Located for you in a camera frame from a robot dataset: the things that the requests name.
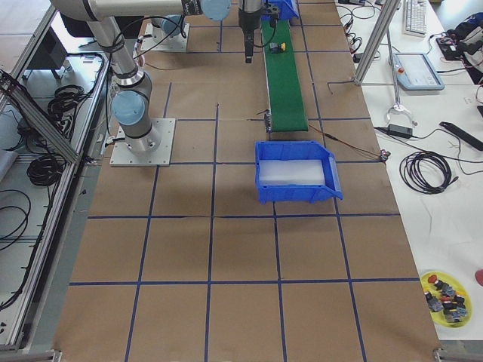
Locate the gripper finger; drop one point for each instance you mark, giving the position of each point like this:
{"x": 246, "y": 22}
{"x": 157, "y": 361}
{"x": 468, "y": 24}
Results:
{"x": 249, "y": 50}

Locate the yellow push button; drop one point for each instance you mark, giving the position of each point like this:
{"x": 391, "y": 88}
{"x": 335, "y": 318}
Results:
{"x": 277, "y": 48}

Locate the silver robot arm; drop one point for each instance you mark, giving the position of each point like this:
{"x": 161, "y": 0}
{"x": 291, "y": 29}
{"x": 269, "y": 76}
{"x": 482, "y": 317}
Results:
{"x": 213, "y": 10}
{"x": 131, "y": 104}

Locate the yellow plate of buttons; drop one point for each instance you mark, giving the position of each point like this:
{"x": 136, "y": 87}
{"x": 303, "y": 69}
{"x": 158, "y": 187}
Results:
{"x": 448, "y": 302}

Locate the blue bin on left side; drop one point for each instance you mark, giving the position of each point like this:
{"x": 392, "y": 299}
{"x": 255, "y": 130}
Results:
{"x": 287, "y": 9}

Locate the blue bin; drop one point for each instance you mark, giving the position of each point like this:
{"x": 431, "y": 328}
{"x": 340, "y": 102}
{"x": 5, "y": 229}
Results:
{"x": 298, "y": 150}
{"x": 287, "y": 9}

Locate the green conveyor belt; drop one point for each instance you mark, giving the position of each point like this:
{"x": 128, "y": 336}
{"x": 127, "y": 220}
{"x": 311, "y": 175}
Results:
{"x": 287, "y": 112}

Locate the blue bin on right side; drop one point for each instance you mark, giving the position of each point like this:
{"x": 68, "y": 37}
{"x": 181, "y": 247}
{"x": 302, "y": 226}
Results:
{"x": 298, "y": 150}

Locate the white foam pad right bin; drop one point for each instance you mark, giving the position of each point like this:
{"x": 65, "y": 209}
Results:
{"x": 291, "y": 172}

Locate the white keyboard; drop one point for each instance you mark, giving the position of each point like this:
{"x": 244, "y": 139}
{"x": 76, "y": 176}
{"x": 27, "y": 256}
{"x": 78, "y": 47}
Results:
{"x": 414, "y": 17}

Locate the teach pendant tablet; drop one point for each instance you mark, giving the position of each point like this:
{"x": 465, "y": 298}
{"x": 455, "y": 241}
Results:
{"x": 415, "y": 72}

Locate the black power adapter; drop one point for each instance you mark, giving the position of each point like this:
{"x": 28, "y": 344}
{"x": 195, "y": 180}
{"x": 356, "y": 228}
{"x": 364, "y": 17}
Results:
{"x": 399, "y": 131}

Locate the black flat tool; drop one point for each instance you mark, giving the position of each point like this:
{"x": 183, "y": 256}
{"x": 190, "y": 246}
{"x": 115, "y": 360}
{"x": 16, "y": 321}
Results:
{"x": 463, "y": 135}

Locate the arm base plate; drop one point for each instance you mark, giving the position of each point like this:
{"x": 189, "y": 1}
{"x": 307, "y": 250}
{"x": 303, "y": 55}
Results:
{"x": 166, "y": 37}
{"x": 154, "y": 149}

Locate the aluminium frame post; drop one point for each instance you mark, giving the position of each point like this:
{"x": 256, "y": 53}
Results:
{"x": 377, "y": 34}

